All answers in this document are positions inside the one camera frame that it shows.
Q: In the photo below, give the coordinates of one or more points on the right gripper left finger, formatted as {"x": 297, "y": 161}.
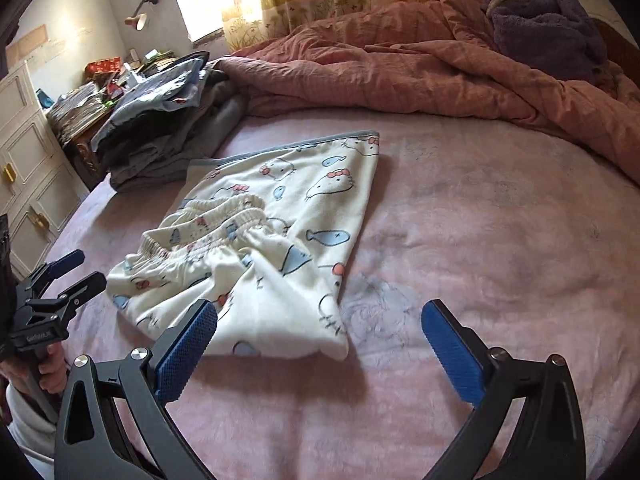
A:
{"x": 114, "y": 424}

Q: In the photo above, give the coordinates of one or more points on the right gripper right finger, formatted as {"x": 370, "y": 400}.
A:
{"x": 548, "y": 440}

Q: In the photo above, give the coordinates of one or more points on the white cartoon print pants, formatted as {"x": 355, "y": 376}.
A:
{"x": 266, "y": 238}

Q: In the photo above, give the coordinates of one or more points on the left forearm white sleeve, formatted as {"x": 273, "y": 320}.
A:
{"x": 33, "y": 433}

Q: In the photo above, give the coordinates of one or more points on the person's left hand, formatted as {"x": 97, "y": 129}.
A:
{"x": 52, "y": 369}

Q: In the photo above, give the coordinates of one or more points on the white cabinet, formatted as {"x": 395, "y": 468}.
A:
{"x": 40, "y": 190}

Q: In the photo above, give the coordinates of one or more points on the grey folded garment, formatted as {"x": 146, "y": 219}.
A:
{"x": 166, "y": 159}

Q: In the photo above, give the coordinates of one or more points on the black folded garment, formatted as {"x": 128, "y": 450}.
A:
{"x": 125, "y": 140}

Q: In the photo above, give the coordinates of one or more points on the cluttered wooden desk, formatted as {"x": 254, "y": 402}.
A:
{"x": 80, "y": 154}

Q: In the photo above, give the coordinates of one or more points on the stack of papers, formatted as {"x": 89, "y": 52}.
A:
{"x": 76, "y": 110}

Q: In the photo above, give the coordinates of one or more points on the red box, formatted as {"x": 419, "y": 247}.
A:
{"x": 106, "y": 66}

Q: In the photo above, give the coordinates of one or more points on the white wooden headboard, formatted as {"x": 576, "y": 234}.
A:
{"x": 620, "y": 50}

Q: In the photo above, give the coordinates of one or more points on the pink plaid quilt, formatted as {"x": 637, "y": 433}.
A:
{"x": 435, "y": 57}

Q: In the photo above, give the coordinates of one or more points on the purple fleece garment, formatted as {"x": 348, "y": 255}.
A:
{"x": 555, "y": 36}

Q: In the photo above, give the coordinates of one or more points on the wall mounted lamp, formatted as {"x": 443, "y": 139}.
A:
{"x": 138, "y": 20}

